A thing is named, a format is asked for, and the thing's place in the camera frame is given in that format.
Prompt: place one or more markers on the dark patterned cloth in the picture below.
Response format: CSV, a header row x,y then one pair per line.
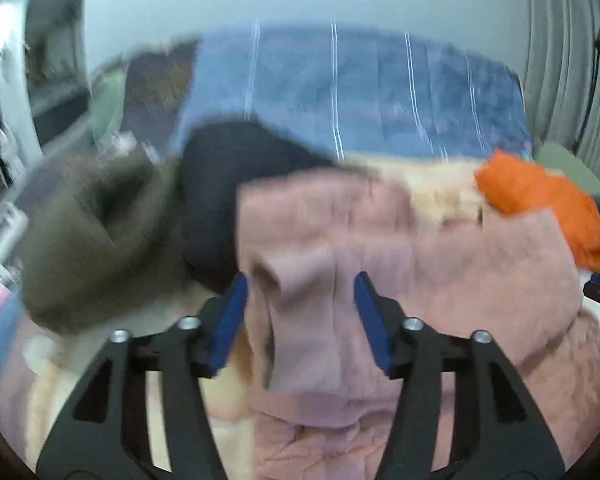
x,y
160,85

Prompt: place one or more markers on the olive brown garment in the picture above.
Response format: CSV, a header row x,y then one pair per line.
x,y
80,240

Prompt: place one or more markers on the cream printed blanket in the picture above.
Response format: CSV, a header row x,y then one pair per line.
x,y
430,185

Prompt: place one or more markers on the cluttered shelf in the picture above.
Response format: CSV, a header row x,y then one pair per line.
x,y
10,125

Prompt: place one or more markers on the pink quilted jacket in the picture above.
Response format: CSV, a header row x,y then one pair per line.
x,y
450,270

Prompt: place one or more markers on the orange garment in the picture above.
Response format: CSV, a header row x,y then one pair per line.
x,y
540,200

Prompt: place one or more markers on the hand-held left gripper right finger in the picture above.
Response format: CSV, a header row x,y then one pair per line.
x,y
375,320

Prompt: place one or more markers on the black garment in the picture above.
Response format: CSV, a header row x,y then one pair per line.
x,y
220,185

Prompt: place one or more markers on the blue striped blanket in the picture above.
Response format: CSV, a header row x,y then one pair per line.
x,y
360,90

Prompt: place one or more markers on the grey curtain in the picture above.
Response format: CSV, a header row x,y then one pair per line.
x,y
555,60

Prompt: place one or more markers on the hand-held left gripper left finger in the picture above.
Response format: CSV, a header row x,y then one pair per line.
x,y
227,320

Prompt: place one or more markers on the light green cloth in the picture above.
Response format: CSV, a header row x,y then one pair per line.
x,y
565,167

